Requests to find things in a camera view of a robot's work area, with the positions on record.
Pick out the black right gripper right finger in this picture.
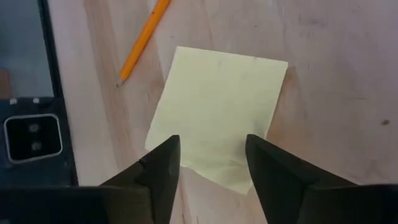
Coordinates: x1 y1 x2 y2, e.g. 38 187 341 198
244 133 398 224

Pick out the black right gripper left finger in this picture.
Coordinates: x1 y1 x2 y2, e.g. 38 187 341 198
0 134 182 224

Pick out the yellow sticky note pad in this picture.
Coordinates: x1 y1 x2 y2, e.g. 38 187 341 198
144 45 289 196

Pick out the orange pencil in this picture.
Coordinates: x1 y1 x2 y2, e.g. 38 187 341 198
116 0 172 88

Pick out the black camera with silver rim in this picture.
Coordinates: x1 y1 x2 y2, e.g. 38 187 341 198
0 96 73 187

